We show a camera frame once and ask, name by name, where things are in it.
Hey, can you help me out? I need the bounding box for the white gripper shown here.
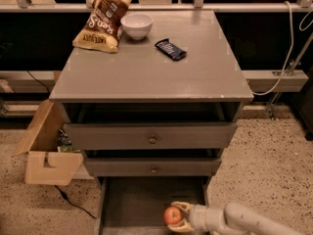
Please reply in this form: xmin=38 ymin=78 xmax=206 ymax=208
xmin=168 ymin=201 xmax=225 ymax=235

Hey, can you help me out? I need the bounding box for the red apple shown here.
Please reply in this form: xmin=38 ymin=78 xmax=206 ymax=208
xmin=163 ymin=207 xmax=183 ymax=225

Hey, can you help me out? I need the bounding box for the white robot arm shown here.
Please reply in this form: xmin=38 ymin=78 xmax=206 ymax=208
xmin=163 ymin=202 xmax=302 ymax=235

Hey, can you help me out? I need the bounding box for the brass middle drawer knob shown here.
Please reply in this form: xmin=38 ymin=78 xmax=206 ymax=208
xmin=151 ymin=166 xmax=157 ymax=174

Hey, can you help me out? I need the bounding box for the brass drawer knob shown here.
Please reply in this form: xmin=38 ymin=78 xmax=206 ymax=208
xmin=151 ymin=166 xmax=157 ymax=174
xmin=149 ymin=135 xmax=157 ymax=144

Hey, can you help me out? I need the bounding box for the grey open bottom drawer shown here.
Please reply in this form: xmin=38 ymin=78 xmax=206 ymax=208
xmin=94 ymin=177 xmax=210 ymax=235

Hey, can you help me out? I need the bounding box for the brass top drawer knob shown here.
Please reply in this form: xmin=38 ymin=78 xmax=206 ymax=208
xmin=149 ymin=135 xmax=157 ymax=144

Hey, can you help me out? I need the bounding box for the grey middle drawer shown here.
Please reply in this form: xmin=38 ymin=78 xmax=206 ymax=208
xmin=85 ymin=158 xmax=221 ymax=177

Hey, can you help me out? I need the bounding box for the grey wooden drawer cabinet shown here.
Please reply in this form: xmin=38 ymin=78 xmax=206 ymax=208
xmin=49 ymin=10 xmax=254 ymax=235

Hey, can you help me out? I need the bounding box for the grey top drawer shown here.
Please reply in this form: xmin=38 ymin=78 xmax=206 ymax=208
xmin=65 ymin=122 xmax=237 ymax=150

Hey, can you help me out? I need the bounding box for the open cardboard box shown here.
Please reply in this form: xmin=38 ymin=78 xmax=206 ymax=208
xmin=12 ymin=100 xmax=83 ymax=186

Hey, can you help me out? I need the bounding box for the dark blue candy bar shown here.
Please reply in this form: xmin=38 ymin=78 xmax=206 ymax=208
xmin=155 ymin=38 xmax=187 ymax=62

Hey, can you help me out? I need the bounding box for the white ceramic bowl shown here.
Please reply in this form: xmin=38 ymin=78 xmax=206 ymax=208
xmin=120 ymin=13 xmax=154 ymax=40

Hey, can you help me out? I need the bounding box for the brown yellow chip bag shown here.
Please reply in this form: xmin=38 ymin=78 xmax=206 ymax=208
xmin=72 ymin=0 xmax=132 ymax=53

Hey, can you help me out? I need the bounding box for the black floor cable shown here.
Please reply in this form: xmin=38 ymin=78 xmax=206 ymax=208
xmin=54 ymin=184 xmax=98 ymax=220

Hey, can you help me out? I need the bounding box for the white hanging cable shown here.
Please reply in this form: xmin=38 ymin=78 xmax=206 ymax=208
xmin=251 ymin=1 xmax=313 ymax=97

